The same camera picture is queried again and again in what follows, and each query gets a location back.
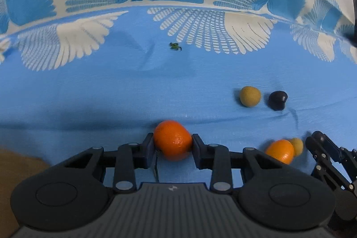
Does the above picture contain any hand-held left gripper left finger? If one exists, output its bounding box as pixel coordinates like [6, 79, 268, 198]
[60, 133, 157, 194]

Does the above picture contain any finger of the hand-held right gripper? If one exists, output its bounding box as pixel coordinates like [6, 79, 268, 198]
[306, 136, 352, 192]
[324, 133, 357, 183]

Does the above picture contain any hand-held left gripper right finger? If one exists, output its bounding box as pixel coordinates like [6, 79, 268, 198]
[191, 134, 282, 194]

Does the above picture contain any reddish orange mandarin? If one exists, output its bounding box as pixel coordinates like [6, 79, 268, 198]
[153, 120, 193, 162]

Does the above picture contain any olive green round fruit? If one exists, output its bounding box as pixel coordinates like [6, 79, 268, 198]
[288, 138, 304, 157]
[239, 86, 262, 108]

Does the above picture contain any blue fan-printed sheet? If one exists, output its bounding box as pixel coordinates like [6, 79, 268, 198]
[0, 0, 357, 194]

